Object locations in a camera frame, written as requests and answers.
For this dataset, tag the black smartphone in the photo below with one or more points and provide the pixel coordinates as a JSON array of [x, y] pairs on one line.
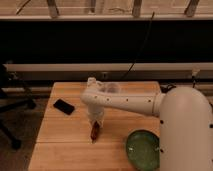
[[64, 107]]

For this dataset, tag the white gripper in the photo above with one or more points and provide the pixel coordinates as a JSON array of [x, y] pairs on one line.
[[96, 117]]

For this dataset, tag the black leaning rod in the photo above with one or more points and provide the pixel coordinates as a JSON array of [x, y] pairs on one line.
[[142, 46]]

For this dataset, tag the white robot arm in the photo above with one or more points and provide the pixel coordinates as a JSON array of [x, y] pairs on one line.
[[186, 121]]

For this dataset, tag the green glass plate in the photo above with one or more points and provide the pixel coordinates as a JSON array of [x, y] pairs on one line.
[[142, 150]]

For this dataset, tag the white tube bottle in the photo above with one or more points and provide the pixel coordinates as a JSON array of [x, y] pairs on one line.
[[91, 82]]

